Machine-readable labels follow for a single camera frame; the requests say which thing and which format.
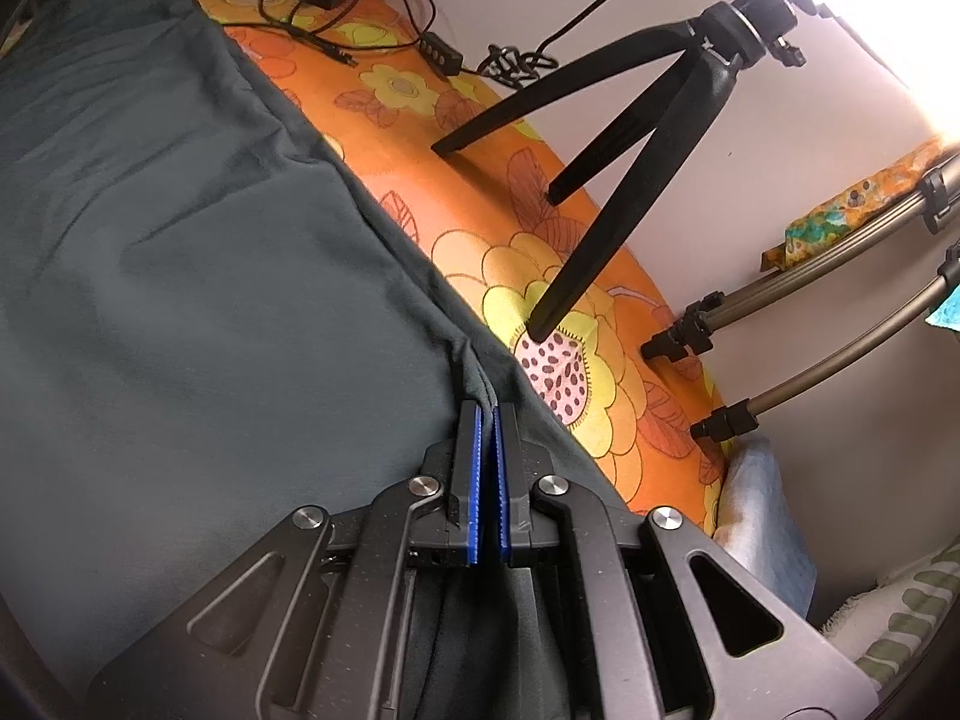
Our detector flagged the orange floral blanket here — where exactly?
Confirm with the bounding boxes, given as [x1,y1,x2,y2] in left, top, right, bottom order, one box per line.
[180,0,732,533]

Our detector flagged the pale blue white cloth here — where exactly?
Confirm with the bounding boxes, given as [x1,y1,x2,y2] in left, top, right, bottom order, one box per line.
[709,435,818,620]

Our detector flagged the dark green pants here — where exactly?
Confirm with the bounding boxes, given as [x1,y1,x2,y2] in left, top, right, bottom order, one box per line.
[0,0,815,720]

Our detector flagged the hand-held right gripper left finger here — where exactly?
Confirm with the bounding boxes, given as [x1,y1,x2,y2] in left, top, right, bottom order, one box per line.
[79,399,496,720]

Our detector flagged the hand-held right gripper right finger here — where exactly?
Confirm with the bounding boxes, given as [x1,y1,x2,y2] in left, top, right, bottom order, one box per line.
[491,403,883,720]

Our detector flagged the colourful patterned cloth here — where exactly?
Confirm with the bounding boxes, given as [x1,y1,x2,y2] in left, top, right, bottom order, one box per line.
[761,136,950,271]

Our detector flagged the black usb hub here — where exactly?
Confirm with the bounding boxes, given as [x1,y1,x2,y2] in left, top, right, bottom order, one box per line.
[421,31,462,76]

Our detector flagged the black bundled cable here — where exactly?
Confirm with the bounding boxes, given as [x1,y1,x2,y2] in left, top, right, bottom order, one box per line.
[484,0,697,89]

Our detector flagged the black tabletop tripod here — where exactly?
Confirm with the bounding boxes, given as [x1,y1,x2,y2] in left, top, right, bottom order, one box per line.
[431,0,807,342]

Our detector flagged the bronze metal tripod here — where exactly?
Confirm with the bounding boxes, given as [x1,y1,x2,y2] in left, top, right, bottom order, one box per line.
[641,154,960,442]

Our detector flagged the green striped white towel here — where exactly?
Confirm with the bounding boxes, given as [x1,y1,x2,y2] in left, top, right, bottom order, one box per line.
[821,540,960,687]

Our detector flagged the black adapter cable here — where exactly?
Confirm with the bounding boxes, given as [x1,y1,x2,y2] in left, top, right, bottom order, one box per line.
[259,0,358,68]

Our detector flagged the teal cloth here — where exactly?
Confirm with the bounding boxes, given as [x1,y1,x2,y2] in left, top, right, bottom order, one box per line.
[926,281,960,331]

